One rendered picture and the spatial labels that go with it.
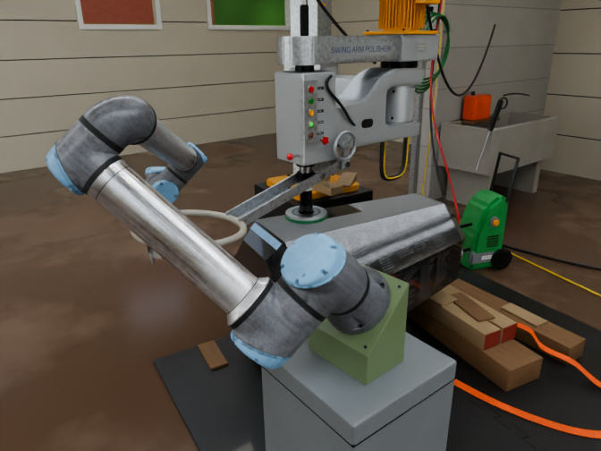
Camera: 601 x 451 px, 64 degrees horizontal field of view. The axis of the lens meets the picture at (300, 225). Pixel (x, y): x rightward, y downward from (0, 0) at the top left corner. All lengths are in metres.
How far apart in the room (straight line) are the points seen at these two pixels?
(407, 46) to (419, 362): 1.71
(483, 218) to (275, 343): 2.90
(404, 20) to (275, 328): 1.95
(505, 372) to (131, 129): 2.15
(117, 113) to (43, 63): 6.79
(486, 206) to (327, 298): 2.82
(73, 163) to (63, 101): 6.86
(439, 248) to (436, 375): 1.30
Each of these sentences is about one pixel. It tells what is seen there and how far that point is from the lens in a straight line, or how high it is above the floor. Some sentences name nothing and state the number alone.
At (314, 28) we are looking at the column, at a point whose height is 1.75.
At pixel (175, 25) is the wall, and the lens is 8.59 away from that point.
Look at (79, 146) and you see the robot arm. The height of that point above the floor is 1.47.
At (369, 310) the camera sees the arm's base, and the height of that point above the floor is 1.05.
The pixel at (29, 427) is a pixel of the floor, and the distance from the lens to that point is 2.78.
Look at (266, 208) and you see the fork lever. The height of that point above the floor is 0.96.
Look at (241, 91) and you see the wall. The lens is 9.16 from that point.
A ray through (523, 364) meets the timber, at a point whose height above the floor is 0.15.
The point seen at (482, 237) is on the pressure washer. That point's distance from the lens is 3.89.
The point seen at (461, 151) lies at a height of 0.60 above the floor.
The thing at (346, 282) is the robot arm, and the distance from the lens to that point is 1.15.
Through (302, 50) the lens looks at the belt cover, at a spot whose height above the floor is 1.65.
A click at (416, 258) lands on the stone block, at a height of 0.66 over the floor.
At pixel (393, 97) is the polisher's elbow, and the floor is 1.40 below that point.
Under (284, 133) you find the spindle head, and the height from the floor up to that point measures 1.27.
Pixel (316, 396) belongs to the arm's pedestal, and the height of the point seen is 0.84.
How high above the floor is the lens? 1.69
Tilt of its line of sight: 21 degrees down
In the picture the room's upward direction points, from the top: 1 degrees counter-clockwise
